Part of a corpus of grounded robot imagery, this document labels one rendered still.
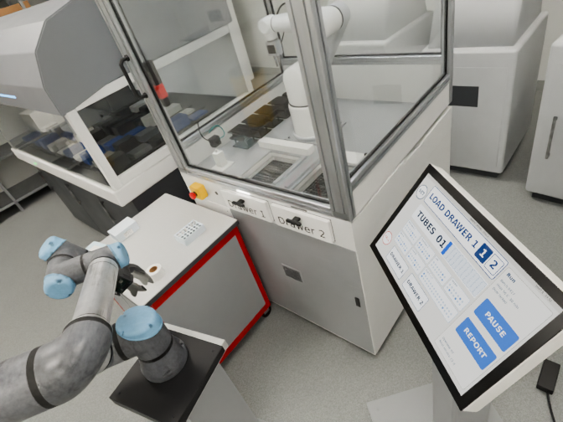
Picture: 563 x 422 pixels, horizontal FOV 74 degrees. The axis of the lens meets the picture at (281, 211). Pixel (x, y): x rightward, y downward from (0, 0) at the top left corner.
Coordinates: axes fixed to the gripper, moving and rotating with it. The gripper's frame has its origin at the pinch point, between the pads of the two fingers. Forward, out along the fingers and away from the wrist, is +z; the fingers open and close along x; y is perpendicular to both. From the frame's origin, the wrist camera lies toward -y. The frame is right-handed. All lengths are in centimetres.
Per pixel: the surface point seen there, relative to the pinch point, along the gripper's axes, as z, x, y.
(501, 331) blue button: 16, 72, 79
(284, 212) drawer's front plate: 29, 50, -8
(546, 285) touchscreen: 11, 83, 80
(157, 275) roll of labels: 14.9, -8.0, -21.4
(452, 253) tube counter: 17, 78, 60
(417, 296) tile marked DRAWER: 23, 65, 59
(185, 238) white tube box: 22.3, 5.9, -37.4
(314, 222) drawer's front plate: 32, 56, 6
